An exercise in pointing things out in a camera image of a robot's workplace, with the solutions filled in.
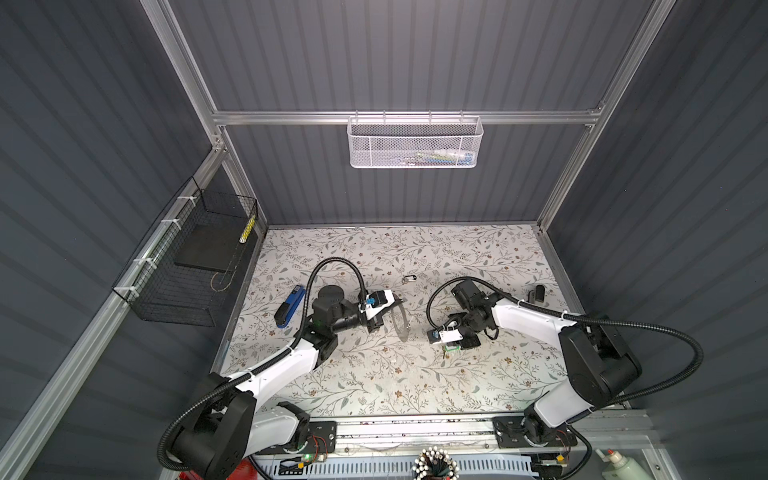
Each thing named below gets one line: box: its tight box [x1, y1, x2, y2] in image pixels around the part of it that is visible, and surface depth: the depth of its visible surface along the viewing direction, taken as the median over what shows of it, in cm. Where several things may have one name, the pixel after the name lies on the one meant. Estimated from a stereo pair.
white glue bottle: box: [602, 449, 652, 480], surface depth 65 cm
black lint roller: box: [528, 284, 545, 304], surface depth 98 cm
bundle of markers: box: [412, 446, 460, 480], surface depth 57 cm
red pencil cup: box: [226, 456, 259, 480], surface depth 70 cm
